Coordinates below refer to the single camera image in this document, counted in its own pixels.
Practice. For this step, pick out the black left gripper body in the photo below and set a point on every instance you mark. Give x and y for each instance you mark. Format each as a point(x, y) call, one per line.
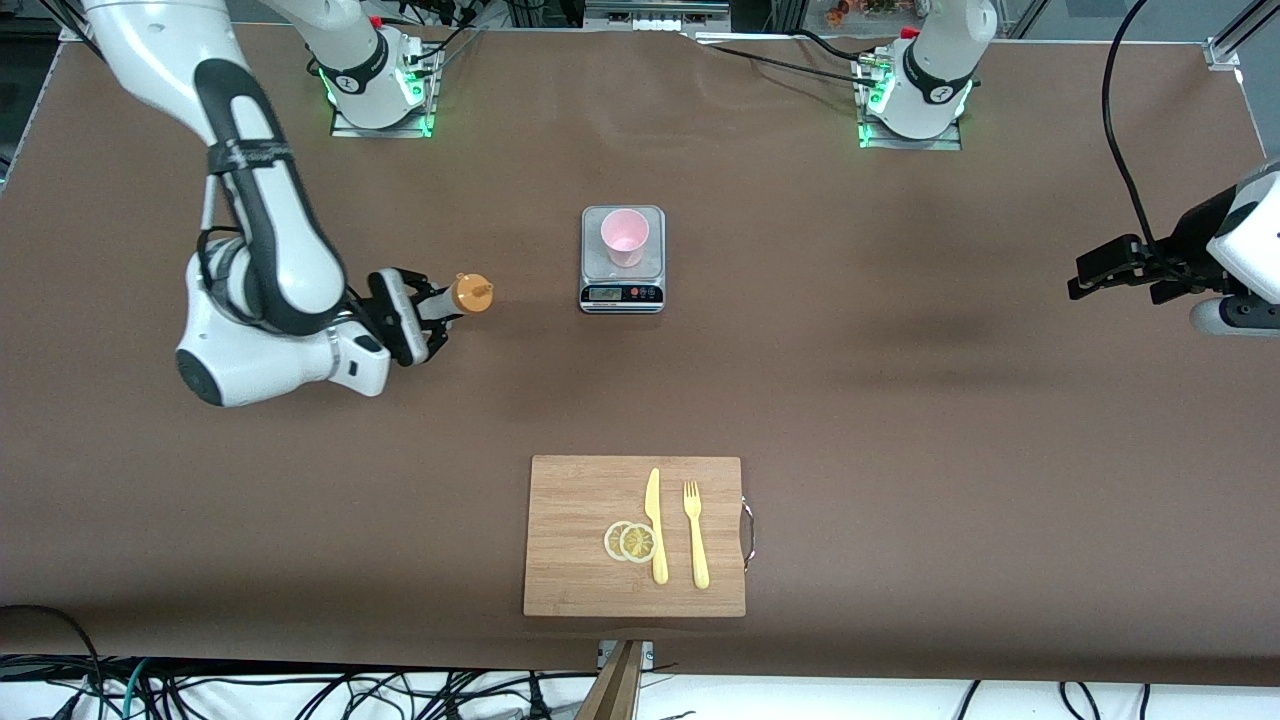
point(1188, 243)

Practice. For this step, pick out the clear sauce bottle orange cap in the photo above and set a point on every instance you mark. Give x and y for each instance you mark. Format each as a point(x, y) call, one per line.
point(470, 295)

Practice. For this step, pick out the pink plastic cup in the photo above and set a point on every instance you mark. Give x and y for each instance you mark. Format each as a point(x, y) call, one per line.
point(625, 238)

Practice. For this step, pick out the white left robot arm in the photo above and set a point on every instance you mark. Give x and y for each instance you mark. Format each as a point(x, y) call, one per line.
point(935, 60)

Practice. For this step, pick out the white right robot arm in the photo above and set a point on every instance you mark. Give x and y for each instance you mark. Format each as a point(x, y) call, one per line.
point(280, 250)

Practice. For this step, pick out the silver digital kitchen scale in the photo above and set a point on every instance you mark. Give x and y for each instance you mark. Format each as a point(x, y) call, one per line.
point(622, 292)

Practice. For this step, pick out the wooden cutting board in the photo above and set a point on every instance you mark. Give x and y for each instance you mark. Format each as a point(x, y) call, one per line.
point(580, 540)

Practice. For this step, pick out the lemon slice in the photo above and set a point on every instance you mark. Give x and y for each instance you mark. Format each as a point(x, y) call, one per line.
point(611, 541)
point(638, 543)

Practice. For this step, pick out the yellow plastic knife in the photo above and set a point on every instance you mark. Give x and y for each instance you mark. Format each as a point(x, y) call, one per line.
point(656, 530)

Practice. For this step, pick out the yellow plastic fork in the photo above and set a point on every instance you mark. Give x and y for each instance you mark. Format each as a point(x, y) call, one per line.
point(697, 545)

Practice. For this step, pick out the white power strip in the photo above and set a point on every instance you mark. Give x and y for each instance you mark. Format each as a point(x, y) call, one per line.
point(657, 26)

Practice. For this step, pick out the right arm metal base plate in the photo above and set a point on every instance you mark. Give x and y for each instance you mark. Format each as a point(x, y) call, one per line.
point(345, 130)

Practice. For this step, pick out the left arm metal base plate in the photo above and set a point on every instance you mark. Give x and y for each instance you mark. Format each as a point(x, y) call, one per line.
point(950, 143)

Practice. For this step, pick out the aluminium frame profile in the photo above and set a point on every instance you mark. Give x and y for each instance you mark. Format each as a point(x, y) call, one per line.
point(1235, 40)

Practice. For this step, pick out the metal table bracket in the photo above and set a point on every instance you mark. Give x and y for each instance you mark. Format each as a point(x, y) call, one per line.
point(646, 652)

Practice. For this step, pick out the wooden post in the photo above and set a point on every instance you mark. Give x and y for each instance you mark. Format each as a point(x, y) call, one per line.
point(612, 690)

